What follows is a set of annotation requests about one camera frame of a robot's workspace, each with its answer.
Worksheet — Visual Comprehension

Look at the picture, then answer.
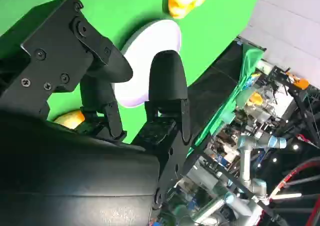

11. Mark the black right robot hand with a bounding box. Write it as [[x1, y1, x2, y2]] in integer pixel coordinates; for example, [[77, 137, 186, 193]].
[[0, 0, 189, 226]]

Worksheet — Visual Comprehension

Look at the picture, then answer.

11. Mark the orange and white bread roll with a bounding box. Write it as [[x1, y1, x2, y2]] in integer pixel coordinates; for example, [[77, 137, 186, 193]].
[[53, 110, 86, 131], [167, 0, 212, 19]]

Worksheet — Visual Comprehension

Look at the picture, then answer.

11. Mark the lilac plate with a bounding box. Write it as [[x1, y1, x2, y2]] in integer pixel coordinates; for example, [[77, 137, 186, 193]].
[[111, 19, 182, 109]]

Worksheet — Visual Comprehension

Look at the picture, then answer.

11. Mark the green table cloth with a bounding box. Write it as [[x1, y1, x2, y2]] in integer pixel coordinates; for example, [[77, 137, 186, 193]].
[[0, 0, 266, 153]]

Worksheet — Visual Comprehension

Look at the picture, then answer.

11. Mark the black curtain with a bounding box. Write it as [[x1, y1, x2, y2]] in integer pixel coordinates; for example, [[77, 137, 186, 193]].
[[186, 38, 245, 143]]

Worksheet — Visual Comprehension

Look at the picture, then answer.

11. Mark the yellow object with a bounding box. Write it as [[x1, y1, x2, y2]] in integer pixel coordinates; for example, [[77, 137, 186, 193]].
[[247, 91, 264, 107]]

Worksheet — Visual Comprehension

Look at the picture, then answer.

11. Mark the orange machine part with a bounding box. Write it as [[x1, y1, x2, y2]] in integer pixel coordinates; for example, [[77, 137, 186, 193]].
[[286, 72, 310, 90]]

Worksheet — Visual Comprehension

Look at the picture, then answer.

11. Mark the red cable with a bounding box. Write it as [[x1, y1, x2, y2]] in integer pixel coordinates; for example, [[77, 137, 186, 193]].
[[268, 158, 320, 226]]

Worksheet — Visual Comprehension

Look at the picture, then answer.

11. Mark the black truss frame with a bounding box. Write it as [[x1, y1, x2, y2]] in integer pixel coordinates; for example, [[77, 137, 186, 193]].
[[259, 65, 320, 148]]

